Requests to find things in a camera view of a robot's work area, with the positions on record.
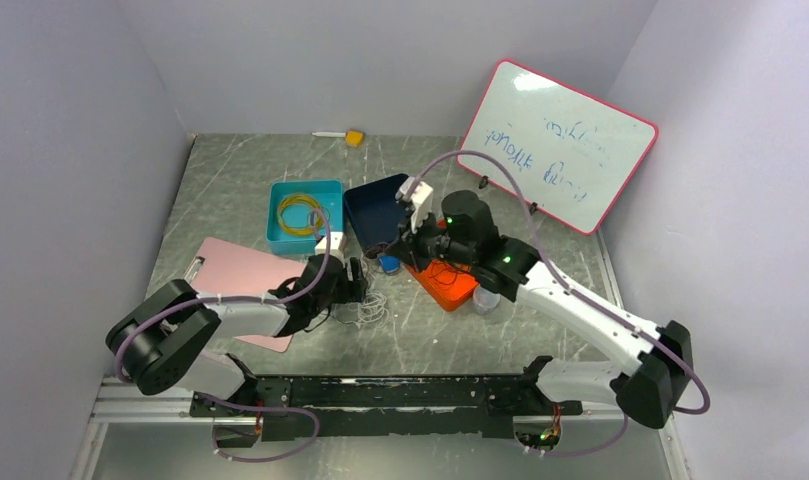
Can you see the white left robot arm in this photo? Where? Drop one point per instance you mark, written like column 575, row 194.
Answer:
column 163, row 342

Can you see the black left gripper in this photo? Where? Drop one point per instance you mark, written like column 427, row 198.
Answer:
column 353, row 291

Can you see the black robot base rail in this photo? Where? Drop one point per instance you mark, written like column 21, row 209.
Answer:
column 289, row 407

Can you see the clear plastic cup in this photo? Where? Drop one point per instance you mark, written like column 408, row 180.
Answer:
column 484, row 301

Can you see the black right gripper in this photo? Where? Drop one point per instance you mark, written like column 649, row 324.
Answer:
column 408, row 247

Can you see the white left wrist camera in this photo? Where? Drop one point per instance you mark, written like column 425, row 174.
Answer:
column 334, row 243

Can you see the teal plastic tray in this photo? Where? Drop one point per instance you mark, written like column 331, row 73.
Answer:
column 293, row 223

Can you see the pink clipboard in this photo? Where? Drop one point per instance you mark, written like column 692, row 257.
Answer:
column 221, row 267

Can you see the orange plastic tray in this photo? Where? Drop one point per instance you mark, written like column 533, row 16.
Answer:
column 449, row 286

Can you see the pink framed whiteboard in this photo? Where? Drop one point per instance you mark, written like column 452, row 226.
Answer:
column 571, row 154

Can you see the yellow block eraser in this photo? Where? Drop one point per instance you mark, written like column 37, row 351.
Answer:
column 354, row 138

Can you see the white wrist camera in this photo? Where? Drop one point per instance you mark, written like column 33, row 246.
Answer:
column 334, row 243
column 416, row 197

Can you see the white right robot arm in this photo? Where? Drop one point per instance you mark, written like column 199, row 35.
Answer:
column 647, row 367

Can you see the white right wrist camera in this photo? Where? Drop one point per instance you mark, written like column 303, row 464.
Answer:
column 416, row 197

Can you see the navy blue plastic tray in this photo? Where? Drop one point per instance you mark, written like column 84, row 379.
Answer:
column 373, row 211

